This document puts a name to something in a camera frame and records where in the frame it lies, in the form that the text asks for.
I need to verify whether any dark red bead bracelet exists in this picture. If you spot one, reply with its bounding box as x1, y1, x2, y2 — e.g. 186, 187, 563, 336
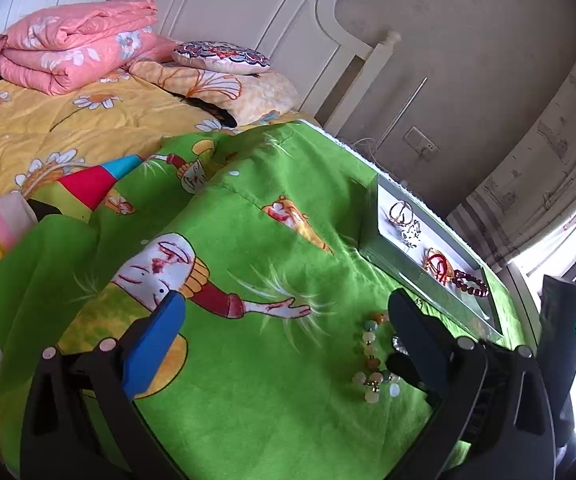
449, 268, 491, 299

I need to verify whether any multicolour stone bead bracelet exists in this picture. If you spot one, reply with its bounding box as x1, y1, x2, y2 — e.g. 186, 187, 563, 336
351, 311, 403, 404

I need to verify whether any red cord gold bracelet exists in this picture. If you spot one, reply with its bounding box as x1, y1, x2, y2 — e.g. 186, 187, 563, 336
421, 247, 455, 286

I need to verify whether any silver rhinestone brooch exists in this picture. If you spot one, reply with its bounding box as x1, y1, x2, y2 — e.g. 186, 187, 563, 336
399, 219, 421, 248

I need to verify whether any gold hoop ring pair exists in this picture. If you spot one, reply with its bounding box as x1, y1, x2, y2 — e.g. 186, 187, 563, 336
386, 199, 416, 227

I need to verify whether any striped cartoon curtain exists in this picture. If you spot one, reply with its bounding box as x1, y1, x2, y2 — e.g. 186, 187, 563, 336
447, 62, 576, 270

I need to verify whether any grey shallow cardboard tray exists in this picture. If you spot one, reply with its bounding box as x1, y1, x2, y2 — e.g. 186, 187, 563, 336
358, 174, 502, 342

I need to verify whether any green cartoon blanket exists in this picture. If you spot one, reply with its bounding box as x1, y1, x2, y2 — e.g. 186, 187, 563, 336
0, 122, 429, 479

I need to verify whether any yellow floral bedsheet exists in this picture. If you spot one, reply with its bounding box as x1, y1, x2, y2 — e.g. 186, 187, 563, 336
0, 71, 310, 461

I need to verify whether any yellow floral pillow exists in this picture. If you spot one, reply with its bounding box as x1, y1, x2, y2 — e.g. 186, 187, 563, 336
128, 60, 300, 127

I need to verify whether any folded pink floral quilt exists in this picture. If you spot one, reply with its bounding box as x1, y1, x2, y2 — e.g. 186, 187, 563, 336
0, 0, 175, 96

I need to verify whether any white wooden headboard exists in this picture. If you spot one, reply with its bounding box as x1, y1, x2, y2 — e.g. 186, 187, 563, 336
153, 0, 402, 134

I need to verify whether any patterned round cushion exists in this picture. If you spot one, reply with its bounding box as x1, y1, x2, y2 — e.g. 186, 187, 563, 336
172, 41, 271, 75

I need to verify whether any wall power socket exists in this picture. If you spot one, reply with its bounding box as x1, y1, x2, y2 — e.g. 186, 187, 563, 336
403, 126, 438, 162

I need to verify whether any white charger cable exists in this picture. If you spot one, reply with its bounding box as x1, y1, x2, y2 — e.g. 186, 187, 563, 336
352, 136, 409, 187

